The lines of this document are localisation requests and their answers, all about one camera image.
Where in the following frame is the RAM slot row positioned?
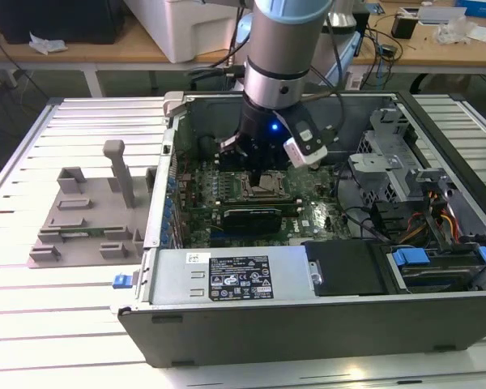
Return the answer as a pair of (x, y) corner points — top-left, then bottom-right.
(221, 194), (299, 206)

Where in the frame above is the grey parts rack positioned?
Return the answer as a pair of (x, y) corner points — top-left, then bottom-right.
(27, 139), (158, 271)

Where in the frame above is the light grey case latch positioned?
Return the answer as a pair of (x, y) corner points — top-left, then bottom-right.
(163, 91), (186, 119)

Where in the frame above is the green motherboard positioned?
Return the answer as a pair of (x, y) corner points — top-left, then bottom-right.
(173, 156), (352, 249)

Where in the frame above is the wooden desk with boxes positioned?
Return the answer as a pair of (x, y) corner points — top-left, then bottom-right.
(350, 3), (486, 76)

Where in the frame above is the clear plastic bag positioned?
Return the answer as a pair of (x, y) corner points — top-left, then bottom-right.
(433, 17), (478, 46)

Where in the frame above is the black plastic shroud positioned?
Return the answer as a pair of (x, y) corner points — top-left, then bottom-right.
(301, 239), (390, 297)

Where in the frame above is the open black PC case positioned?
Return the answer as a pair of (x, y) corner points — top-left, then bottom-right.
(111, 89), (486, 369)

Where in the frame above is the crumpled white paper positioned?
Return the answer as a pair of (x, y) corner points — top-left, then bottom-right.
(28, 31), (70, 56)

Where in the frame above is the white power adapter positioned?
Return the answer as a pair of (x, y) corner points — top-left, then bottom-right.
(345, 72), (366, 92)

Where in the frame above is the hard disk in blue carrier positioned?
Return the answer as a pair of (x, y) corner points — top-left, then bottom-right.
(387, 246), (486, 293)

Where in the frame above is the blue cardboard box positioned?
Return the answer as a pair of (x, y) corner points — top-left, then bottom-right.
(454, 0), (486, 19)

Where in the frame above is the metal socket cover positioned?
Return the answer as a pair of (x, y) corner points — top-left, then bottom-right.
(242, 172), (288, 199)

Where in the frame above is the metal drive cage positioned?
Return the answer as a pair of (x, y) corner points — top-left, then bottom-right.
(347, 108), (416, 206)

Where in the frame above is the grey flat box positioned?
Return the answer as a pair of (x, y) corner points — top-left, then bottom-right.
(416, 5), (467, 27)

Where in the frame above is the black graphics card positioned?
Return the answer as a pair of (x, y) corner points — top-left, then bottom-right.
(216, 202), (301, 235)

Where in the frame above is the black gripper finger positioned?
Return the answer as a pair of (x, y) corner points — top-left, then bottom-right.
(249, 167), (269, 191)

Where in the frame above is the silver power supply with label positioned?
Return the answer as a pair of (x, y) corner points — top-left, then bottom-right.
(148, 247), (316, 306)

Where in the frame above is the black monitor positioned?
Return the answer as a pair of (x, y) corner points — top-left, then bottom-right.
(0, 0), (117, 45)

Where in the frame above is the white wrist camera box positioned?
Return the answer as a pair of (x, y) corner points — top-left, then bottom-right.
(282, 117), (330, 169)

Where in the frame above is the yellow red wire bundle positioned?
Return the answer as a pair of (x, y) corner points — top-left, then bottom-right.
(426, 190), (462, 245)

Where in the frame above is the CPU socket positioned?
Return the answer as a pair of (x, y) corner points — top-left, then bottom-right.
(241, 171), (289, 200)

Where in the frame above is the small black box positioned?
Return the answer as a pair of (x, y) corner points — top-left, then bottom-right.
(390, 13), (419, 41)

